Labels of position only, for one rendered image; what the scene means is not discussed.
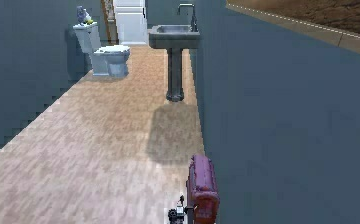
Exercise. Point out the white room door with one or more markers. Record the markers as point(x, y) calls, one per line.
point(130, 20)

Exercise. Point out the red mailbox with white letters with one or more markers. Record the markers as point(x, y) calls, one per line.
point(202, 186)

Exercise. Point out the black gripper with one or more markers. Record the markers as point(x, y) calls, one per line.
point(172, 215)

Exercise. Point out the white toilet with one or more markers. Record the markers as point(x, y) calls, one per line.
point(108, 56)

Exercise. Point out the grey spray bottle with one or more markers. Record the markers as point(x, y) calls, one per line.
point(82, 15)

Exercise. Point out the grey pedestal sink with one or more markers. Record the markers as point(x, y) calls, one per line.
point(174, 38)

